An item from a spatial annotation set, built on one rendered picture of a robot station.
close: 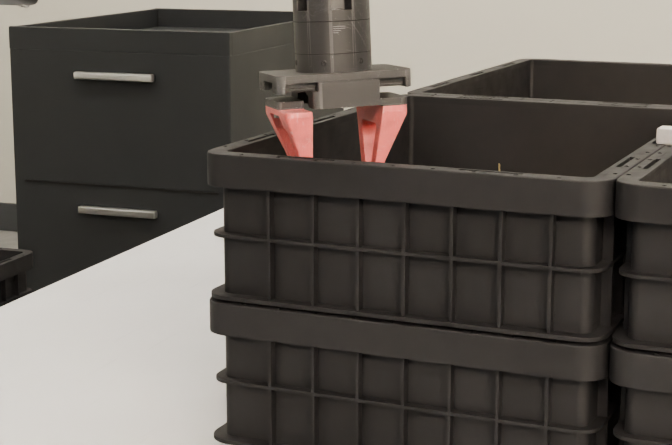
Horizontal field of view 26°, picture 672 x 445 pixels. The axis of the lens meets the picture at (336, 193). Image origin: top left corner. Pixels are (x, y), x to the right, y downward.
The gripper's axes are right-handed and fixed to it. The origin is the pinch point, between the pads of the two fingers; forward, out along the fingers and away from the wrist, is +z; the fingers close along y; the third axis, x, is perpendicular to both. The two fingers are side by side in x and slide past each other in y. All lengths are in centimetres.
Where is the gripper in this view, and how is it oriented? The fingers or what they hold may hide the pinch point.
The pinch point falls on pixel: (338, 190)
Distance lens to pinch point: 110.1
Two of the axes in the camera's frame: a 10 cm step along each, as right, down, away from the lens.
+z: 0.4, 9.9, 1.6
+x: 2.8, 1.4, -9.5
